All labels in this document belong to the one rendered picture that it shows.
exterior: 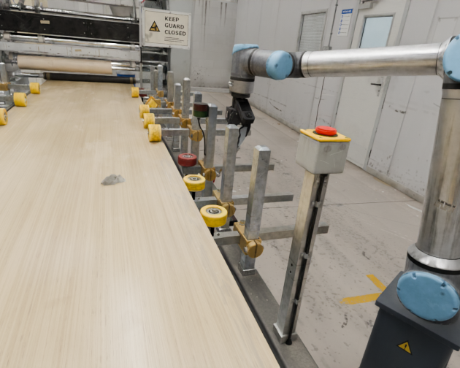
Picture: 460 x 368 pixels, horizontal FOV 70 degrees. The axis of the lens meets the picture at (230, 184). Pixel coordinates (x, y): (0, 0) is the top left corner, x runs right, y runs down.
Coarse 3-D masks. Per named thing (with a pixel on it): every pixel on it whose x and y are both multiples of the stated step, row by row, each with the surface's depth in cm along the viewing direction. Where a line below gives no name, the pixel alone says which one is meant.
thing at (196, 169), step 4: (216, 164) 148; (220, 164) 149; (236, 164) 151; (240, 164) 151; (244, 164) 152; (248, 164) 152; (272, 164) 155; (184, 168) 141; (188, 168) 142; (192, 168) 143; (196, 168) 143; (200, 168) 144; (216, 168) 147; (220, 168) 147; (236, 168) 150; (240, 168) 150; (244, 168) 151; (248, 168) 152; (272, 168) 156; (184, 172) 142; (188, 172) 143; (192, 172) 143; (196, 172) 144; (200, 172) 145
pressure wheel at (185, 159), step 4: (180, 156) 140; (184, 156) 141; (188, 156) 141; (192, 156) 142; (180, 160) 139; (184, 160) 138; (188, 160) 138; (192, 160) 139; (180, 164) 140; (184, 164) 139; (188, 164) 139; (192, 164) 140
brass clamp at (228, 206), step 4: (212, 192) 129; (216, 192) 127; (216, 196) 124; (220, 200) 121; (220, 204) 120; (224, 204) 119; (228, 204) 118; (232, 204) 120; (228, 208) 119; (232, 208) 119; (228, 212) 119; (232, 212) 120; (228, 216) 121
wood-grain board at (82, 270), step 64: (0, 128) 157; (64, 128) 166; (128, 128) 177; (0, 192) 98; (64, 192) 101; (128, 192) 105; (0, 256) 71; (64, 256) 73; (128, 256) 75; (192, 256) 77; (0, 320) 56; (64, 320) 57; (128, 320) 58; (192, 320) 59
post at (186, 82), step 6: (186, 78) 172; (186, 84) 173; (186, 90) 174; (186, 96) 175; (186, 102) 176; (186, 108) 178; (186, 114) 179; (186, 138) 184; (180, 144) 188; (186, 144) 186; (180, 150) 189; (186, 150) 187
